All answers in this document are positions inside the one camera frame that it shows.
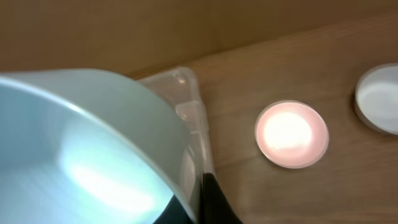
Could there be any light blue bowl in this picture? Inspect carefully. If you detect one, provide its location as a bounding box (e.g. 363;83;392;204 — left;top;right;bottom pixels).
1;69;200;223

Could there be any clear plastic storage bin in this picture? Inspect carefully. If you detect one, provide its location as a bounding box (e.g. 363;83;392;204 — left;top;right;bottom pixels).
136;66;216;200

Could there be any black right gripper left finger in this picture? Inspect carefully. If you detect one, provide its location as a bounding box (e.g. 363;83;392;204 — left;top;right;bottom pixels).
154;196;193;224

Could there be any grey bowl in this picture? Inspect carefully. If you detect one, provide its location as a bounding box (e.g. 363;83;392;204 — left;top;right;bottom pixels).
354;63;397;136

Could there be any pink bowl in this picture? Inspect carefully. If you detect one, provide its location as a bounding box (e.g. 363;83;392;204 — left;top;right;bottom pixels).
254;100;330;169

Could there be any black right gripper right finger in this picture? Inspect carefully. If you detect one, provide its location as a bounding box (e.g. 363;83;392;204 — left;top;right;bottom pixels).
200;173;243;224

